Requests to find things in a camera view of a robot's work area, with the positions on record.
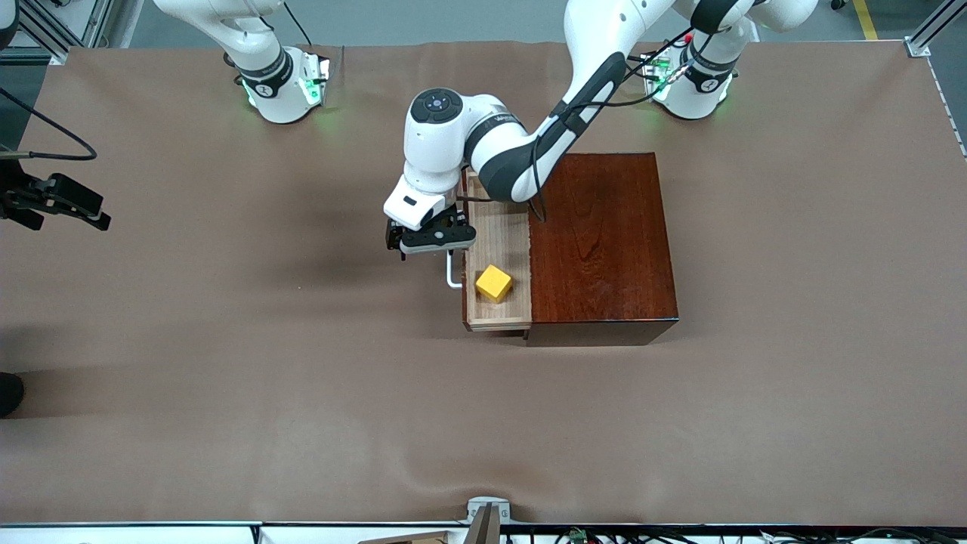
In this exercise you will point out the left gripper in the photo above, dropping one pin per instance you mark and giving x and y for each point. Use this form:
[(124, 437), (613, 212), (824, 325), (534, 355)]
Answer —
[(393, 233)]

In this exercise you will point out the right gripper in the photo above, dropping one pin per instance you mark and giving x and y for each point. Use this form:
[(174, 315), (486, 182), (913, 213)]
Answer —
[(16, 190)]

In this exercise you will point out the yellow block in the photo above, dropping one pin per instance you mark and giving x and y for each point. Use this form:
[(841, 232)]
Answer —
[(493, 284)]

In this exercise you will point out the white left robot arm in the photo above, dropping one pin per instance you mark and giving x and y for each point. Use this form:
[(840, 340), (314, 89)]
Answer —
[(434, 151)]

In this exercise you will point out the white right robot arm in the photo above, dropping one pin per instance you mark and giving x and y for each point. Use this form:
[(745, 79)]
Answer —
[(272, 91)]

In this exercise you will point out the brown table cover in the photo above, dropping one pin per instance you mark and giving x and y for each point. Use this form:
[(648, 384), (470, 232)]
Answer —
[(302, 340)]

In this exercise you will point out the dark brown wooden cabinet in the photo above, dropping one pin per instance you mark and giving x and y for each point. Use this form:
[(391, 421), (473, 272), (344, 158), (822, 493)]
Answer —
[(604, 249)]

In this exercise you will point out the light wooden board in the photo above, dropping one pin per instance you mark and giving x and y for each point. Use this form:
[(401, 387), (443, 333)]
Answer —
[(415, 539)]

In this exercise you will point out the aluminium corner profile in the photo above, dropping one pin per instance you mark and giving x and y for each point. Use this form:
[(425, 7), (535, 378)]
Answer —
[(925, 38)]

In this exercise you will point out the aluminium frame structure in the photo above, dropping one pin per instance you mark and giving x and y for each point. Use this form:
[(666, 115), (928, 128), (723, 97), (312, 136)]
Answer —
[(97, 19)]

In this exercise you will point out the grey metal clamp bracket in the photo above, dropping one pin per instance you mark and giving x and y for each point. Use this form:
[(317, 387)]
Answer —
[(487, 510)]

